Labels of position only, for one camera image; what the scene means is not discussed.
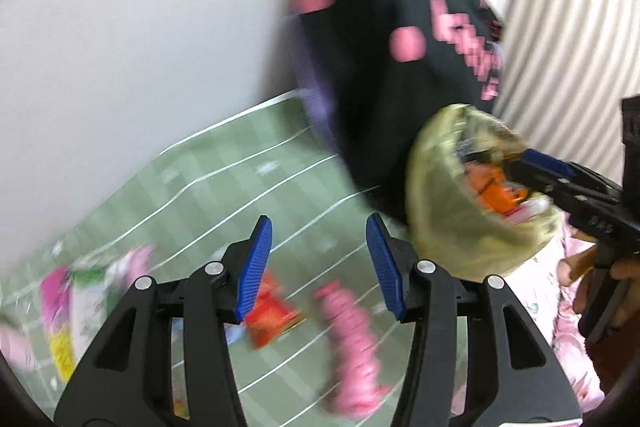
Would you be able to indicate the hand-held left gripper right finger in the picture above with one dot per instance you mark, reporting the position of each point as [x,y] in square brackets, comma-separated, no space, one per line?
[385,267]

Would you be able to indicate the person's right forearm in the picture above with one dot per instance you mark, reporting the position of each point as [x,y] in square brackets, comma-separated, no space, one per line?
[620,357]

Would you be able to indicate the orange snack wrapper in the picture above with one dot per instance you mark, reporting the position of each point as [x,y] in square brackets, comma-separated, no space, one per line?
[495,189]

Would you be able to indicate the black bag with pink print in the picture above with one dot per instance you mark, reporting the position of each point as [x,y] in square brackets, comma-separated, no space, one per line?
[380,107]

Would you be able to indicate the yellow snack wrapper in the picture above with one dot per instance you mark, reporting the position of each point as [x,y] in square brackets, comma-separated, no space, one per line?
[62,354]

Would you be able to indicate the green checked tablecloth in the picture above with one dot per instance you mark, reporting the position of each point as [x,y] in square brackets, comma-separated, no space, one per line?
[200,187]

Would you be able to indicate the pink cartoon packet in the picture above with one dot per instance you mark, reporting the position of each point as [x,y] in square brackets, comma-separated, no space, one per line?
[54,294]

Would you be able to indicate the bin with yellow bag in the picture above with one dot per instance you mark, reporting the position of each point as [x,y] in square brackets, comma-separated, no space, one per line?
[450,217]

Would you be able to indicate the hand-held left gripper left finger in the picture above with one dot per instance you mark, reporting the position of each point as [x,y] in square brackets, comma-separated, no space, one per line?
[255,267]

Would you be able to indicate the red snack wrapper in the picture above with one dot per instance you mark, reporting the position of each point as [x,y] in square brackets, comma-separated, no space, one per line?
[270,314]

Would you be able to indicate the white and green packet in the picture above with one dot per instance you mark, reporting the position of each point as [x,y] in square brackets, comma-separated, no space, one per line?
[90,307]

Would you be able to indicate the pink caterpillar toy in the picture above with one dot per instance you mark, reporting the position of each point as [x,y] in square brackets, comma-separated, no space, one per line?
[350,337]

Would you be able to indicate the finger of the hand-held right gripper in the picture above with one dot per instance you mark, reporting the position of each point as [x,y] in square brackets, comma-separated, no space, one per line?
[537,184]
[550,163]

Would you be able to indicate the striped curtain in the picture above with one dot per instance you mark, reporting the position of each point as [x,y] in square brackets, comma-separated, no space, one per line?
[575,32]

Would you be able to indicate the person's right hand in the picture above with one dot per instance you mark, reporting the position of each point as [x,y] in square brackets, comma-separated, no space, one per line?
[627,269]

